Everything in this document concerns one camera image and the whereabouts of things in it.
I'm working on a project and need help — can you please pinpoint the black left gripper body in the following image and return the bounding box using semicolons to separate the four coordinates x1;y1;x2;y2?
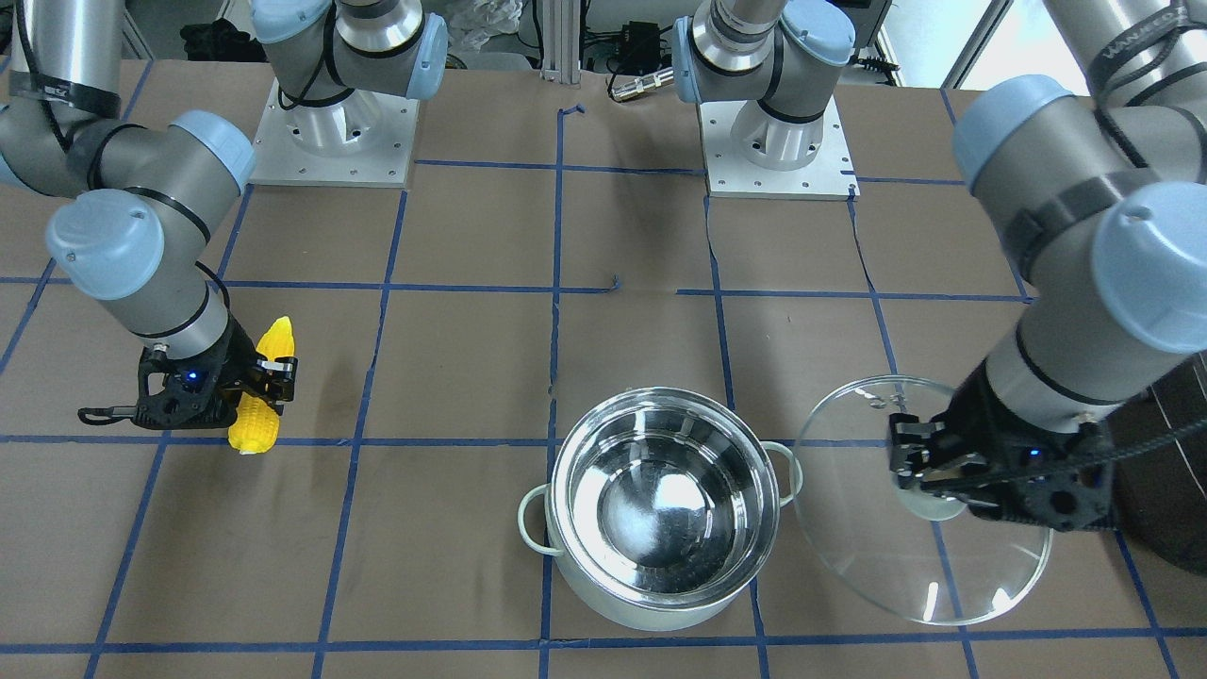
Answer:
935;364;1116;532

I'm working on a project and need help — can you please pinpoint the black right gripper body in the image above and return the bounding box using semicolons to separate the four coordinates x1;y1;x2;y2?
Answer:
77;321;257;431

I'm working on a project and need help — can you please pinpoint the yellow toy corn cob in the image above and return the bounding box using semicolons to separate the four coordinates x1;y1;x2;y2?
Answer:
227;315;298;455

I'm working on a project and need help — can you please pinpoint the glass pot lid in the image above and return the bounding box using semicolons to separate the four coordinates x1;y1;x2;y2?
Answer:
792;374;1053;626

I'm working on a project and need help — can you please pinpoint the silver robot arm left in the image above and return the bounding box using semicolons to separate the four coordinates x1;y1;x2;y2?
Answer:
887;1;1205;529

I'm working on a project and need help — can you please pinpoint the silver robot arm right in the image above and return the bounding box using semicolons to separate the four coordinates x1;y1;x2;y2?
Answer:
2;1;449;431

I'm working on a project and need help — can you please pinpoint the pale green steel pot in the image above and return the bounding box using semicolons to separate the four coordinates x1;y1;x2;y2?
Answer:
517;387;803;632

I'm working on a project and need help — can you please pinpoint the black device behind table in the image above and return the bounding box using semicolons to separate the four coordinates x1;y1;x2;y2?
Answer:
616;21;661;75

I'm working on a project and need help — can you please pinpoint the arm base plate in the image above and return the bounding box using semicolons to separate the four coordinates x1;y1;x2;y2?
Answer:
696;98;861;201
250;82;420;189

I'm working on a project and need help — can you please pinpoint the aluminium frame post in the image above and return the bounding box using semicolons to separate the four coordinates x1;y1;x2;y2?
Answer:
540;0;587;89

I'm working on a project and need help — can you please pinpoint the metal cable connector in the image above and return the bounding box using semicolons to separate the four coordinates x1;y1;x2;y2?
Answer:
606;66;675;104

